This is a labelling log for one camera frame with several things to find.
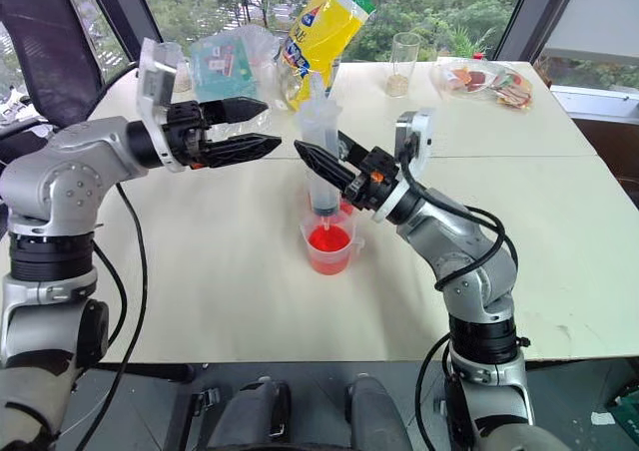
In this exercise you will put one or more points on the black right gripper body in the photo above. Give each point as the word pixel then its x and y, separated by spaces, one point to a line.
pixel 372 184

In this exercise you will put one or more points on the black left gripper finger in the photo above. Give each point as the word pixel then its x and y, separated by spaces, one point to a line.
pixel 239 149
pixel 234 109

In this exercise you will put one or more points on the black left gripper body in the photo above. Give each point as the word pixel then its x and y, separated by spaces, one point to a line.
pixel 186 132

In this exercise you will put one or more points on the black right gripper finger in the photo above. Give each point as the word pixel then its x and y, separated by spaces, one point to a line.
pixel 327 164
pixel 354 149

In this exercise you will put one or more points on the large clear plastic syringe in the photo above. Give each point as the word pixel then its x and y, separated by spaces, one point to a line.
pixel 319 122

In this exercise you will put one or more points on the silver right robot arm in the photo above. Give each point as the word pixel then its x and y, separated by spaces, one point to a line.
pixel 464 251

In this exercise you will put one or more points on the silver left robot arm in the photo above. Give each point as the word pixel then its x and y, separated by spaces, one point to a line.
pixel 65 171

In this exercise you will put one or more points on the small plastic cup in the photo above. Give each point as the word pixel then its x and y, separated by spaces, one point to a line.
pixel 346 207

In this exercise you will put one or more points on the plastic cup with red liquid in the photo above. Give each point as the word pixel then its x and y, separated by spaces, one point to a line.
pixel 329 251

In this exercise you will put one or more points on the plastic bag with green box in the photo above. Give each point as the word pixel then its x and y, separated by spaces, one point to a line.
pixel 222 69

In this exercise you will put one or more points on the small clear jar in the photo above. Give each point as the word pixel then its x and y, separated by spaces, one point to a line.
pixel 182 77

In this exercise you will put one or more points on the tall clear glass with grains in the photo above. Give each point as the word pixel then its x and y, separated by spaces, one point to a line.
pixel 402 67

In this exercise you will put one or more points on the yellow snack bag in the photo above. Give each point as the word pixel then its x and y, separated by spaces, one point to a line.
pixel 324 32

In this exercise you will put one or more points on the clear bag of colourful items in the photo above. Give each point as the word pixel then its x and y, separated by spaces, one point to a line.
pixel 484 84

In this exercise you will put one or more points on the black mesh office chair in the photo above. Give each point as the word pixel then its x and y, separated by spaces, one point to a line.
pixel 55 52

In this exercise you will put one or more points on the dark rounded robot leg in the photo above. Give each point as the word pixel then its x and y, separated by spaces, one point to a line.
pixel 252 411
pixel 374 411

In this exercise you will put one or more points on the white paper scrap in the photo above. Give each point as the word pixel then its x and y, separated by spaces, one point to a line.
pixel 603 418

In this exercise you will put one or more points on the green crate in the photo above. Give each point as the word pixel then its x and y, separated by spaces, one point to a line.
pixel 626 406

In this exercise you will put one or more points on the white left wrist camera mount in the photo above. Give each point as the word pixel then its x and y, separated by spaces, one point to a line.
pixel 156 89

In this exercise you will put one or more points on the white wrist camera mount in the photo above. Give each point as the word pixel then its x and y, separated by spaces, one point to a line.
pixel 419 136
pixel 156 89

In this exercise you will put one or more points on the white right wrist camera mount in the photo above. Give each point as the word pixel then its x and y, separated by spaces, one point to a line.
pixel 419 136

